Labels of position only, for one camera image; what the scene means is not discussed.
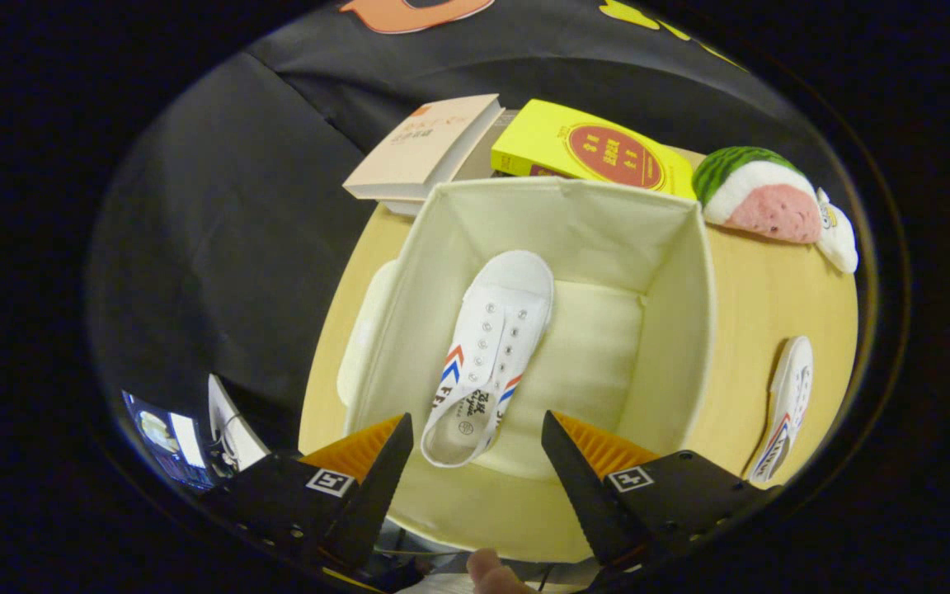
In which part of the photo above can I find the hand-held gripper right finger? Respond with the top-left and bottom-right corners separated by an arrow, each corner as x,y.
541,410 -> 781,587

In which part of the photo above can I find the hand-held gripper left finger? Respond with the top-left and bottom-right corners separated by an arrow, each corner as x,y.
199,412 -> 415,582

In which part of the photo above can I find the cream fabric storage box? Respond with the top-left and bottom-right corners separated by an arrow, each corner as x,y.
336,176 -> 719,563

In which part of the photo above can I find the white canvas shoe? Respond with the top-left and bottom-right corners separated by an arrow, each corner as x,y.
747,336 -> 814,483
420,250 -> 555,469

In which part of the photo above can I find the white flat panel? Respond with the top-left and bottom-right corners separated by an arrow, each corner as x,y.
208,375 -> 270,471

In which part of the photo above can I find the computer monitor screen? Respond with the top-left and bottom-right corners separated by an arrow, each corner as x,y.
122,392 -> 210,489

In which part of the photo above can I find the yellow book with red circle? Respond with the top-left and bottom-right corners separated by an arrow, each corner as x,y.
491,99 -> 697,200

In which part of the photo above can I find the watermelon slice plush toy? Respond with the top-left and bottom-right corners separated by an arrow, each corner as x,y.
692,146 -> 822,245

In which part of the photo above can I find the grey book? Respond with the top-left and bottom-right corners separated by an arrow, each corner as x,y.
384,111 -> 519,217

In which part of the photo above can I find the beige cover book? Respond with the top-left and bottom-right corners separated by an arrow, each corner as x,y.
343,93 -> 506,203

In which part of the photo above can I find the small white plush toy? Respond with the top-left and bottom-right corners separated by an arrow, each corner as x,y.
813,188 -> 859,275

